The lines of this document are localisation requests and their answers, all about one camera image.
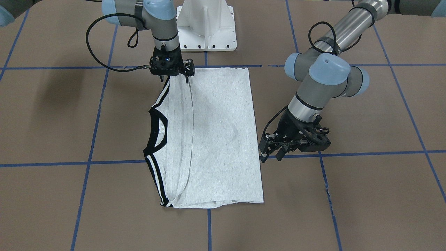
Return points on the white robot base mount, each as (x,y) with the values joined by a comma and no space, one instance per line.
(206,26)

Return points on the grey t-shirt with cartoon print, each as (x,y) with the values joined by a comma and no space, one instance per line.
(202,150)

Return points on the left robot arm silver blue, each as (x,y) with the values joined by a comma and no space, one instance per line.
(324,75)

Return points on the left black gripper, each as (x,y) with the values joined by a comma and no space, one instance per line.
(287,128)

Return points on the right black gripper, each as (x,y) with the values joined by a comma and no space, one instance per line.
(188,67)

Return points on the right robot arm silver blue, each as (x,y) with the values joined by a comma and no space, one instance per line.
(159,16)

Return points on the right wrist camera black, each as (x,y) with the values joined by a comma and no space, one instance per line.
(164,66)

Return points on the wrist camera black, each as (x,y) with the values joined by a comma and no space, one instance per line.
(164,66)
(315,137)

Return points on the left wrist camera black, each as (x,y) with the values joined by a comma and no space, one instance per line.
(315,137)

